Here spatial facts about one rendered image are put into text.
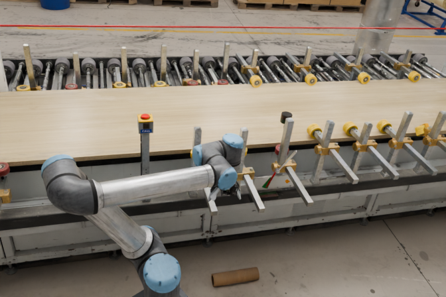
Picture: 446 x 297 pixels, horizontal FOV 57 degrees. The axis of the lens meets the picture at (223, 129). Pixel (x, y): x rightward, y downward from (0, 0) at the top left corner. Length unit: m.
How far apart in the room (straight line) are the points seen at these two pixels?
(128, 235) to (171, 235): 1.13
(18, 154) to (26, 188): 0.22
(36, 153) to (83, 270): 0.92
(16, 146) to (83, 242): 0.79
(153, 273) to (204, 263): 1.19
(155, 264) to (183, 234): 1.09
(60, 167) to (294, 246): 2.06
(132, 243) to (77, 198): 0.48
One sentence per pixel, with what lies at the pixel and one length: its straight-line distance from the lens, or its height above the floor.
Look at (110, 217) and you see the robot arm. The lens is 1.65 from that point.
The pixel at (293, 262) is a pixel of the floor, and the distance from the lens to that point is 3.04.
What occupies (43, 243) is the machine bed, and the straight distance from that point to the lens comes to 2.85.
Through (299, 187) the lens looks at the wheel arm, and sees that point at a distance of 2.26.
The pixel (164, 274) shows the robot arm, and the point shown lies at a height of 0.87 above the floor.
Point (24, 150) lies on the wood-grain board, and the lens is 2.42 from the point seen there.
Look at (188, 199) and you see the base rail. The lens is 2.31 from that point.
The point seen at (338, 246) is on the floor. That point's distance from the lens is 3.25.
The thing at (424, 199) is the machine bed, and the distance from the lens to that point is 3.70.
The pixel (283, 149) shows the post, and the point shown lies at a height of 0.98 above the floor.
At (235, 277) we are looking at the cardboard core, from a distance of 2.79.
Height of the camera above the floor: 2.26
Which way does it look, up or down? 32 degrees down
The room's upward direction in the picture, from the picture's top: 7 degrees clockwise
